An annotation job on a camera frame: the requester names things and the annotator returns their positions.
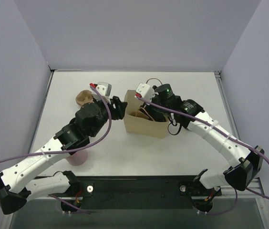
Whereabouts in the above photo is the beige paper bag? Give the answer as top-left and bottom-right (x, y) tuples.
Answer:
(124, 89), (169, 139)

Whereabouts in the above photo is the brown cardboard cup carrier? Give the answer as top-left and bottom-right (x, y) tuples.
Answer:
(75, 90), (93, 106)

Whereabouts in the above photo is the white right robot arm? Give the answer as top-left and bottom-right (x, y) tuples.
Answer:
(149, 83), (263, 195)

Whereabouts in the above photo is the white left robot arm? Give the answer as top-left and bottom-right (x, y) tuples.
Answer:
(0, 96), (127, 215)

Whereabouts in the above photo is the pink straw holder cup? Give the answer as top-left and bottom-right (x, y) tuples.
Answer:
(66, 150), (88, 167)

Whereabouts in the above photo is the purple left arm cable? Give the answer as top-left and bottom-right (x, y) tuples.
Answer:
(0, 85), (113, 215)

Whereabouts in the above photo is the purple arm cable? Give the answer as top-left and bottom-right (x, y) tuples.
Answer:
(135, 94), (269, 215)
(0, 85), (113, 215)

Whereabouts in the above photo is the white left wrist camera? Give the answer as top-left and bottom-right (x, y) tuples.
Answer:
(90, 82), (112, 104)

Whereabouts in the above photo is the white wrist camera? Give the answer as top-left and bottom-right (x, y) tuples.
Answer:
(135, 83), (155, 102)
(90, 82), (112, 104)

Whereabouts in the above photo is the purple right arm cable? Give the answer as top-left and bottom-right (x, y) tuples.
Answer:
(135, 94), (269, 215)

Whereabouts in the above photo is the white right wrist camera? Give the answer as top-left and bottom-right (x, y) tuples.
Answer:
(135, 83), (155, 102)

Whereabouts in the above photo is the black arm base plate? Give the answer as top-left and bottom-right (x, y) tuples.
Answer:
(60, 176), (222, 211)

